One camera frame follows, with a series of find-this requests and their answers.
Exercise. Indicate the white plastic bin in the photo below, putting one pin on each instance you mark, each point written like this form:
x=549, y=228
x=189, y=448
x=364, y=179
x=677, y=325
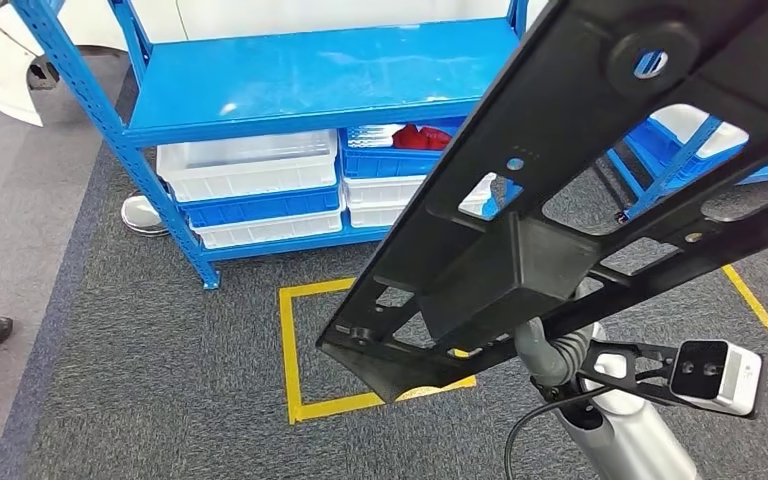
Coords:
x=679, y=118
x=245, y=175
x=374, y=215
x=265, y=232
x=377, y=189

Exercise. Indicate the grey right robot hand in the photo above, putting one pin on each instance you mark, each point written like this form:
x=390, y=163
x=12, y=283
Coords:
x=536, y=351

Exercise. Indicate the white vehicle body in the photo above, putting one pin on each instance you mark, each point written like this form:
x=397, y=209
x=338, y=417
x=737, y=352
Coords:
x=0, y=73

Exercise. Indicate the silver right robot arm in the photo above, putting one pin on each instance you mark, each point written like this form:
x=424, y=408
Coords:
x=629, y=437

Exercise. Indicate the blue metal shelf rack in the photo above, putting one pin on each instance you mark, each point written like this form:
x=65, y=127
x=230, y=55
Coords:
x=291, y=73

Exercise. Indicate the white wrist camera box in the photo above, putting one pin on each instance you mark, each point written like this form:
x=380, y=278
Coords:
x=732, y=381

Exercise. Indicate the black camera bracket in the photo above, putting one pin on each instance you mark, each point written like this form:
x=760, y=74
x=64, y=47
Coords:
x=642, y=391

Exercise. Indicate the silver round base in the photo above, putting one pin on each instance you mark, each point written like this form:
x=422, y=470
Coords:
x=139, y=215

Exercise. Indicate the white packaged parts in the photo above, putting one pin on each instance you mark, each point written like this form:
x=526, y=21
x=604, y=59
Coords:
x=371, y=136

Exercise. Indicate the blue plastic bin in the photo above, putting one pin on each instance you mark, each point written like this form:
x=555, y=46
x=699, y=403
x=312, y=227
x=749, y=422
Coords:
x=649, y=142
x=258, y=206
x=384, y=164

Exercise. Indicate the black plastic frame part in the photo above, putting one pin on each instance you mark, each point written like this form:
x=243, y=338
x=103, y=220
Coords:
x=556, y=132

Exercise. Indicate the red plastic parts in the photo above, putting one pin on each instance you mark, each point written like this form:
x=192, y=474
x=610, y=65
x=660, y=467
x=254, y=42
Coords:
x=424, y=138

